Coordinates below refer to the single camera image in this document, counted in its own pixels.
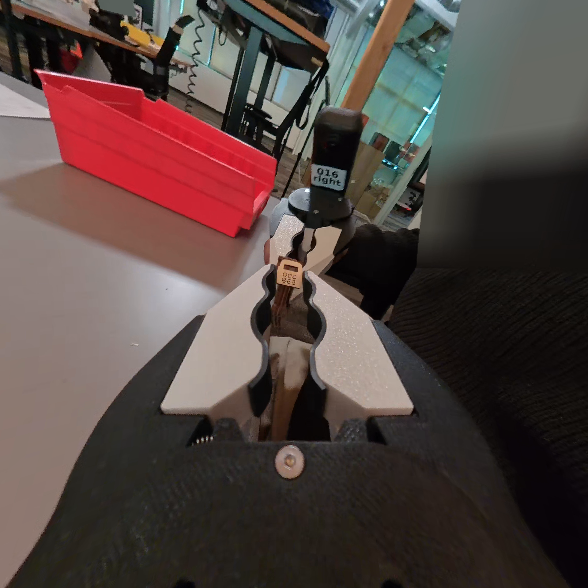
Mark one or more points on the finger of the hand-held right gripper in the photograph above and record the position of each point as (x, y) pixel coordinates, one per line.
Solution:
(324, 246)
(285, 234)

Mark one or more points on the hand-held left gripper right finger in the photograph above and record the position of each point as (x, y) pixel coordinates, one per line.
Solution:
(363, 367)

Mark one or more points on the red plastic bin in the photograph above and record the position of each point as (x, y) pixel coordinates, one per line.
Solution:
(160, 156)

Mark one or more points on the layered wooden model part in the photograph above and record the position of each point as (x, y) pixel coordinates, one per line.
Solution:
(281, 307)

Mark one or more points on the wooden post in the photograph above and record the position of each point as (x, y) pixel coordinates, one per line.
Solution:
(376, 55)

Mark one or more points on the grey desk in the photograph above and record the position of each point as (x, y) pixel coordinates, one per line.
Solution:
(92, 298)

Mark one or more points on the small printed wooden piece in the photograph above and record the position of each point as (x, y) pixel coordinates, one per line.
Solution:
(289, 278)

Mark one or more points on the person's right forearm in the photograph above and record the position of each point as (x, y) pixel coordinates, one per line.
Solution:
(381, 266)

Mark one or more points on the cardboard box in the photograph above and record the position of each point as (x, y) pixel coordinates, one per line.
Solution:
(367, 160)

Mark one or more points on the white paper sheet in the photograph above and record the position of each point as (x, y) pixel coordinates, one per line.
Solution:
(18, 101)

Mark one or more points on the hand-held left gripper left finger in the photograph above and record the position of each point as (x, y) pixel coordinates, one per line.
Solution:
(216, 363)

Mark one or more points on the person's beige pants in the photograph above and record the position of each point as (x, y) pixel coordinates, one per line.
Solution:
(294, 367)

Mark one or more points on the black frame standing desk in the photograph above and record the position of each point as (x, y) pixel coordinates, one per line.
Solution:
(250, 69)

